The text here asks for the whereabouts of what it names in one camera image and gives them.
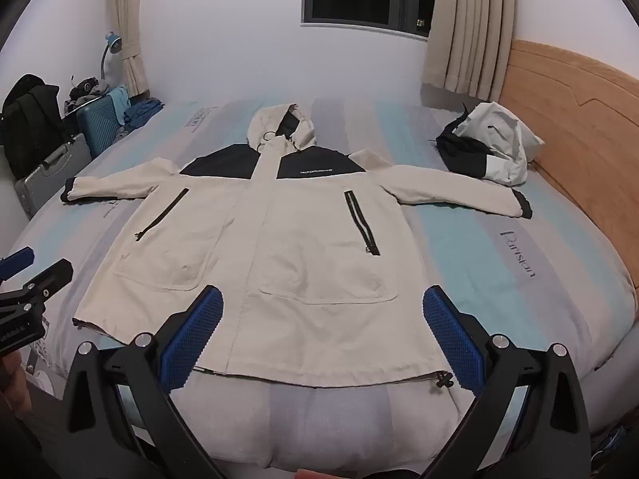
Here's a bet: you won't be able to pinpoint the blue desk lamp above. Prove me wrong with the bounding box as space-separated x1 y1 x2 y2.
100 31 124 81

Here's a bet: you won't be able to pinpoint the bed with striped sheet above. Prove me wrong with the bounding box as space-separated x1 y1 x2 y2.
10 95 639 475

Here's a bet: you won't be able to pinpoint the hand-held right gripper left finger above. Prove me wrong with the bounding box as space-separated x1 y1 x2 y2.
62 285 225 479

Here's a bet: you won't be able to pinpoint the light blue cloth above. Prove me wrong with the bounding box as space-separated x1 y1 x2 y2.
107 86 133 128

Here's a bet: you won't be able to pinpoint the wooden headboard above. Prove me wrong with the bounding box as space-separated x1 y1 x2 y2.
499 39 639 290

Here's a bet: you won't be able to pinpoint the wide beige curtain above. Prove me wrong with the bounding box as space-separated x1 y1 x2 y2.
422 0 515 103

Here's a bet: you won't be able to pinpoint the beige and black hooded jacket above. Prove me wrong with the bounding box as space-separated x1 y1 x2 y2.
60 104 534 390

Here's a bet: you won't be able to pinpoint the dark blue clothes pile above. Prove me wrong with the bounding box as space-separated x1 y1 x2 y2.
122 97 165 131

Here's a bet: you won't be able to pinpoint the folded white and black jacket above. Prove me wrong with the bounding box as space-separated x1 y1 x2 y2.
435 101 546 185

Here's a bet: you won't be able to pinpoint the grey patterned clothes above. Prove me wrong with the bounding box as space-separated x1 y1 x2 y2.
64 76 113 111

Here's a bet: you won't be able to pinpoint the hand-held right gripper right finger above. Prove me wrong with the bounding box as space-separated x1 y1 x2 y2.
422 285 593 479

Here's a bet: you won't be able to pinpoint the grey suitcase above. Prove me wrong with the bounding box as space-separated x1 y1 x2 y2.
14 132 93 218

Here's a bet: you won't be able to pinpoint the narrow beige curtain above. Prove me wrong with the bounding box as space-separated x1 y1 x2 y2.
111 0 151 98

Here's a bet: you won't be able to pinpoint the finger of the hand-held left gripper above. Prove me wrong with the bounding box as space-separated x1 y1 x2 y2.
0 246 36 283
0 258 75 313

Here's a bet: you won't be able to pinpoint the teal suitcase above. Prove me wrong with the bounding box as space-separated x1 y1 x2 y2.
75 87 131 158

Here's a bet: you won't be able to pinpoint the black backpack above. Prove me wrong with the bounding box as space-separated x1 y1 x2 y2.
0 74 68 180

